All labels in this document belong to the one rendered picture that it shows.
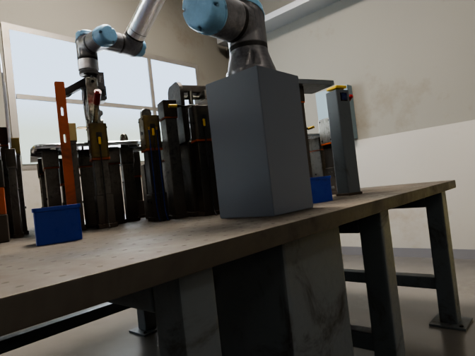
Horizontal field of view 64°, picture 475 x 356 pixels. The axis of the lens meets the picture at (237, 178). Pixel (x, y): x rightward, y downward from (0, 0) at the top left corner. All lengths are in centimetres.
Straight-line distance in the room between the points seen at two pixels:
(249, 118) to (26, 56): 261
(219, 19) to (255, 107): 24
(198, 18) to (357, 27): 302
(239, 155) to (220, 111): 15
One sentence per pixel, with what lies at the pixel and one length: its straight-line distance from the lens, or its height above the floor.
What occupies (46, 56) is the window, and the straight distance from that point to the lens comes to 351.
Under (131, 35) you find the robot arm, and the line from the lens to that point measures 159.
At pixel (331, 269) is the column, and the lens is 114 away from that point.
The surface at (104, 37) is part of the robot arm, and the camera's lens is 151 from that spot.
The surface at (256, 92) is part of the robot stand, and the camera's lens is 103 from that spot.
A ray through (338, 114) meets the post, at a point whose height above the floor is 104.
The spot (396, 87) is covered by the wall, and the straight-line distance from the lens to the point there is 373.
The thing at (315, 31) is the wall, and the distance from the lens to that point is 420.
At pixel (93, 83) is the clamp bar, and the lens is 142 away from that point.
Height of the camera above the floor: 79
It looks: 1 degrees up
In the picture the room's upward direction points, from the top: 6 degrees counter-clockwise
